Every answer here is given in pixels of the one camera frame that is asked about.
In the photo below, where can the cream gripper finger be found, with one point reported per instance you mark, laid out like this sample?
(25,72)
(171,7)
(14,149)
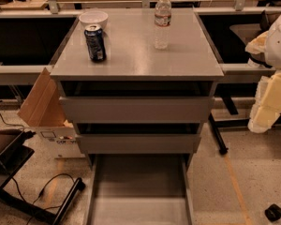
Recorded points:
(267,107)
(257,45)

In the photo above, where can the clear plastic water bottle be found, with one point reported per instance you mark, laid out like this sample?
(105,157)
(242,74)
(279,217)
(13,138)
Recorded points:
(162,23)

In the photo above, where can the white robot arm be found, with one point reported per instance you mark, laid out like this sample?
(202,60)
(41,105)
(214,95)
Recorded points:
(273,45)

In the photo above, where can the grey drawer cabinet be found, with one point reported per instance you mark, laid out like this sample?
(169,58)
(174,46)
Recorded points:
(132,56)

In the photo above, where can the open bottom grey drawer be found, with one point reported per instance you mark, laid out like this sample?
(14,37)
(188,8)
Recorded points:
(139,190)

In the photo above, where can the top grey drawer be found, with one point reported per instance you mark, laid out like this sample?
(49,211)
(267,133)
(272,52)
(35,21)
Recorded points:
(136,102)

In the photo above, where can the middle grey drawer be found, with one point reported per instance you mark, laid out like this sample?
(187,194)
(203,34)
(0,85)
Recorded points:
(138,138)

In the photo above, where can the black office chair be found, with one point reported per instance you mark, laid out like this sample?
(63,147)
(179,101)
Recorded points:
(247,32)

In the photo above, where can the black table leg right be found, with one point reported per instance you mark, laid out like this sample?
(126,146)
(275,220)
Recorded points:
(216,125)

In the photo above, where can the blue soda can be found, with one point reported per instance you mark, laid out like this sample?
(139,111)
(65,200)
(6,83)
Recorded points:
(95,42)

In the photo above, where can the white bowl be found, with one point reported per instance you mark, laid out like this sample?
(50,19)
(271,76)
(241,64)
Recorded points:
(94,17)

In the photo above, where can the cardboard box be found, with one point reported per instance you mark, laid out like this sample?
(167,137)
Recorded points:
(42,111)

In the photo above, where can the black table stand left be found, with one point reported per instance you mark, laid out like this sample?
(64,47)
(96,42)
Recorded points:
(42,181)

